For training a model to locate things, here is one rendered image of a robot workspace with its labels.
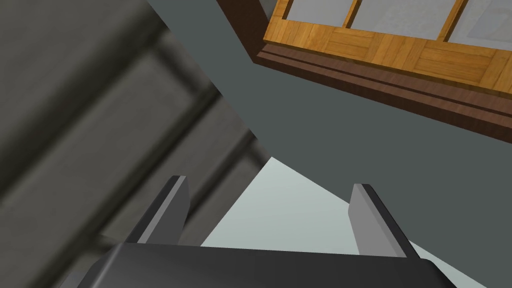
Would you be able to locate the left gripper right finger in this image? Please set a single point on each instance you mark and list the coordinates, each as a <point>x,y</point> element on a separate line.
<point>376,228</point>

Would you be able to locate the wooden framed window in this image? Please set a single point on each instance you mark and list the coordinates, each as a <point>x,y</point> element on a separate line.
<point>384,52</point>

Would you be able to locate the grey panelled door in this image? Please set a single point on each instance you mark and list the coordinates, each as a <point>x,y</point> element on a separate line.
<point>100,132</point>

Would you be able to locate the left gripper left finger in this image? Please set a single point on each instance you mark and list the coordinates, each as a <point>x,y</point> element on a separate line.
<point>166,218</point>

